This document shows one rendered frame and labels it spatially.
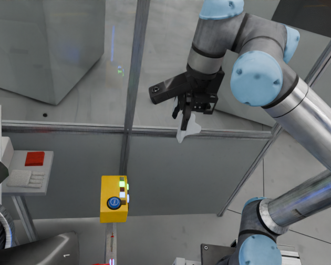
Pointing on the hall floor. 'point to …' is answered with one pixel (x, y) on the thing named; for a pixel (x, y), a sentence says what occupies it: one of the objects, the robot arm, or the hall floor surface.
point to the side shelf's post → (26, 217)
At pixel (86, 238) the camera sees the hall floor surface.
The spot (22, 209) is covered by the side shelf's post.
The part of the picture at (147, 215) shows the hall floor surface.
